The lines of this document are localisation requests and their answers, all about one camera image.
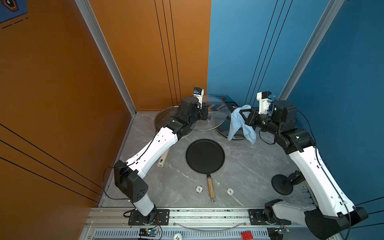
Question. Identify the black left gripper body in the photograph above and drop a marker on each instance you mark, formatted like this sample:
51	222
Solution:
200	114

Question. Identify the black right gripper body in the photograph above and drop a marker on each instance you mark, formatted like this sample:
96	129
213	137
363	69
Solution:
263	122

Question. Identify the glass lid with black knob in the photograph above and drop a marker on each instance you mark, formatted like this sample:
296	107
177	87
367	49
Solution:
218	112

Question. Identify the glass lid with black strap handle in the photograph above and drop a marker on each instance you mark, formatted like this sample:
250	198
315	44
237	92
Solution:
177	127

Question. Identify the light blue cloth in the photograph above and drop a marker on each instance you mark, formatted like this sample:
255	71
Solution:
237	123

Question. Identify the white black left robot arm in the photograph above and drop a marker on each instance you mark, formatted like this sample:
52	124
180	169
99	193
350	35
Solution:
129	175

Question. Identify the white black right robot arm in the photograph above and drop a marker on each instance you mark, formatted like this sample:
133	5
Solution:
333	212

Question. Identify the black round suction base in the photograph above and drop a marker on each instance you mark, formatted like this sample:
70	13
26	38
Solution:
285	185

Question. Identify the white round marker left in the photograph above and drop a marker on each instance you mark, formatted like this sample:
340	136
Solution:
199	189

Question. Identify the white round marker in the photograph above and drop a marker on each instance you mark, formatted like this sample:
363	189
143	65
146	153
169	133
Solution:
199	189
230	191

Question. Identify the white round marker right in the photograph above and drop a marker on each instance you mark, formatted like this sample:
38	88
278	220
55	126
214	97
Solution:
230	191

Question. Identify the red block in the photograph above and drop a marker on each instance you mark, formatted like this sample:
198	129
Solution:
247	235

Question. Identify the green circuit board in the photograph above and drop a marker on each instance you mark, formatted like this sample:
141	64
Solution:
148	234

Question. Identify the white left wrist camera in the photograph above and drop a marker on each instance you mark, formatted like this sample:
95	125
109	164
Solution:
199	93

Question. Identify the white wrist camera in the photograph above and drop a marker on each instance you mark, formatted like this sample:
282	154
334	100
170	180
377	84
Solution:
265	99
199	93

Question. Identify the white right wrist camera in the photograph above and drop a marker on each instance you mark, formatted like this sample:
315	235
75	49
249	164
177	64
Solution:
265	99

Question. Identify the black pan with wooden handle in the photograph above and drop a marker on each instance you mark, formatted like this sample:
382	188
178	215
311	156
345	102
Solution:
206	157

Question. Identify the aluminium corner post right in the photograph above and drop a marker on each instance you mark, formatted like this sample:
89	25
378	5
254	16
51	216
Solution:
325	21

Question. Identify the aluminium corner post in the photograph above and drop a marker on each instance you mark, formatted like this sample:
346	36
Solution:
325	21
101	42

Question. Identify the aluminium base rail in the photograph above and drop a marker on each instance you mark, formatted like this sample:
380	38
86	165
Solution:
211	217

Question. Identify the aluminium corner post left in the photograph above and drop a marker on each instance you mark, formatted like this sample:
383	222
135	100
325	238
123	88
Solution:
101	42

